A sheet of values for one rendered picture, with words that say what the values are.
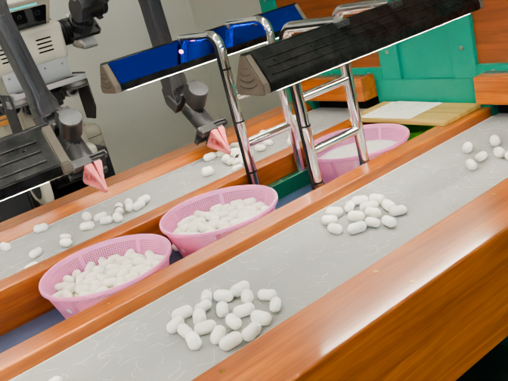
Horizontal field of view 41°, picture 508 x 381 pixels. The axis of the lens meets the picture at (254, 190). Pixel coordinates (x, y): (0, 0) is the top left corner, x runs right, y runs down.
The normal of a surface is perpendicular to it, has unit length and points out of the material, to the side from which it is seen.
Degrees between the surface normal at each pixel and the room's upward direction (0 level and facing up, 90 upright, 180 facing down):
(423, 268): 0
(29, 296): 90
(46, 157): 58
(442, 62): 90
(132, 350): 0
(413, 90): 90
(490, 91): 90
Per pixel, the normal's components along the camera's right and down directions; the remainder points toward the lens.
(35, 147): 0.38, -0.39
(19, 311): 0.60, 0.12
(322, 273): -0.23, -0.92
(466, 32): -0.77, 0.37
